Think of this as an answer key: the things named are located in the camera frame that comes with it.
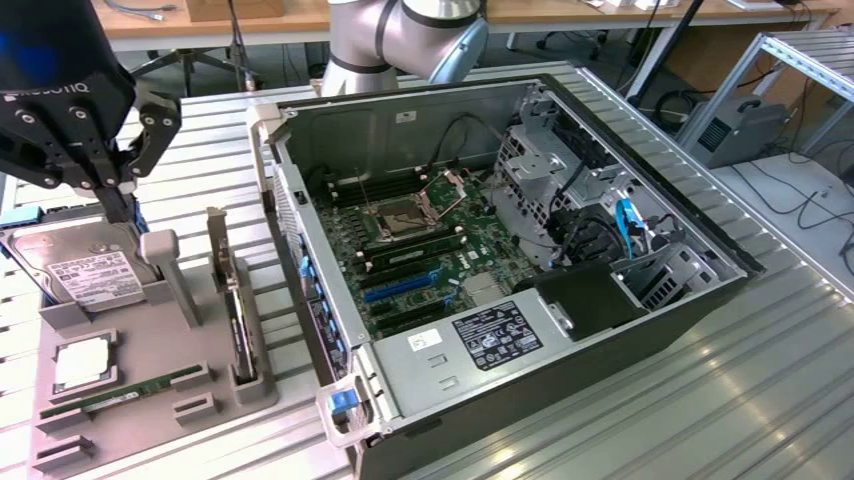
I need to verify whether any labelled RAM stick in slot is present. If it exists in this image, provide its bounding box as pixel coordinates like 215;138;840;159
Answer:
366;234;466;269

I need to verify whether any low profile graphics card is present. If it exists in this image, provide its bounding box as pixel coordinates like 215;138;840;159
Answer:
204;205;260;386

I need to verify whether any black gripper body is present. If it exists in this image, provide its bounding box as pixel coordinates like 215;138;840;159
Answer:
0;0;140;174

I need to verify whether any grey plastic parts rack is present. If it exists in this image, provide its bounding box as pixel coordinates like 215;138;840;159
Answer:
26;227;282;476

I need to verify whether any silver CPU chip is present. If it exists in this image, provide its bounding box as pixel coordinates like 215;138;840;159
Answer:
54;339;114;386

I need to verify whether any silver hard disk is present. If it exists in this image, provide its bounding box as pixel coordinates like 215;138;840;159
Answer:
3;212;166;314

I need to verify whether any grey network cable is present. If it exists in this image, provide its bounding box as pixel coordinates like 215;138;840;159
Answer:
103;0;179;22

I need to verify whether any black power wire bundle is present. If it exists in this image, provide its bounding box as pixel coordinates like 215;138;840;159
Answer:
553;204;629;266

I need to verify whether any silver metal drive cage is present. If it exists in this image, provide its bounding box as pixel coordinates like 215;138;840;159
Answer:
494;84;642;261

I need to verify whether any metal socket cover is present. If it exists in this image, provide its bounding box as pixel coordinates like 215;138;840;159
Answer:
417;169;473;221

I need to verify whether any black plastic fan shroud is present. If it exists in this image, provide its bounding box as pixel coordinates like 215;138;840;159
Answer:
513;262;649;344

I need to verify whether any silver chipset heatsink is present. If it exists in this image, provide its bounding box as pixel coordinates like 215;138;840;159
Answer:
463;277;506;306

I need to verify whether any hard drive in blue caddy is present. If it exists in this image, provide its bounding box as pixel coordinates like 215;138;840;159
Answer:
0;197;154;261

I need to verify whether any thin metal locking lever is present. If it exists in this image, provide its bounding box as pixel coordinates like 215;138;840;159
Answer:
357;169;375;214

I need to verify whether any blue expansion slot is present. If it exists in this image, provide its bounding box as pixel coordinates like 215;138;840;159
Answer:
362;273;435;304

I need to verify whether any aluminium profile frame table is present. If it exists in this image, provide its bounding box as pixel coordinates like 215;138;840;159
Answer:
677;27;854;156

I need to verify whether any silver disk bay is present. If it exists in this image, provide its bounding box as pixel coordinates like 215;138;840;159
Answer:
613;242;746;314

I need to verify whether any office chair with star base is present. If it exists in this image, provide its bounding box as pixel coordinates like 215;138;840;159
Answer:
506;29;610;62
130;49;262;96

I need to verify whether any black slanted stand pole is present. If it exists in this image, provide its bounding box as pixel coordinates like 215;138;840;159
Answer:
626;0;706;109

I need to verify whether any black sleeved wire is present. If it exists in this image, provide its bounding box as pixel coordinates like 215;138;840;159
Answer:
426;116;509;170

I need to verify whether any brown cardboard box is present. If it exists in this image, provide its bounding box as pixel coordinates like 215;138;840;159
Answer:
186;0;286;24

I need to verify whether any grey computer tower with handle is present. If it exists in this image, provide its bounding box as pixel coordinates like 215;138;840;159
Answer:
677;94;793;169

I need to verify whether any open black PC case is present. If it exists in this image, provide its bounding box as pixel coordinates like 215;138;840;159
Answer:
244;72;768;480

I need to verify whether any CPU socket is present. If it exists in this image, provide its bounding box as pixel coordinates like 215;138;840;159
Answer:
370;199;435;241

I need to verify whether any green RAM stick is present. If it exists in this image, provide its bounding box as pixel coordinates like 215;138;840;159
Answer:
39;363;206;419

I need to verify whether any blue flat wire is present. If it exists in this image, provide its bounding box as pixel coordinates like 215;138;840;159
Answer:
617;197;646;261

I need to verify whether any green motherboard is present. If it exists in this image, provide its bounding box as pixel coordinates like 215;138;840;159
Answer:
313;167;542;341

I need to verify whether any grey power supply unit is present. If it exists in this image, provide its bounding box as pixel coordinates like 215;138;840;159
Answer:
367;288;579;420

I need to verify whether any wooden desk with white legs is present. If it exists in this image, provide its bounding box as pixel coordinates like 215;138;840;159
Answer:
486;0;842;96
92;0;334;54

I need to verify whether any black long expansion slot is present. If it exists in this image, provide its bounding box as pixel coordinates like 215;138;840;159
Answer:
359;262;429;290

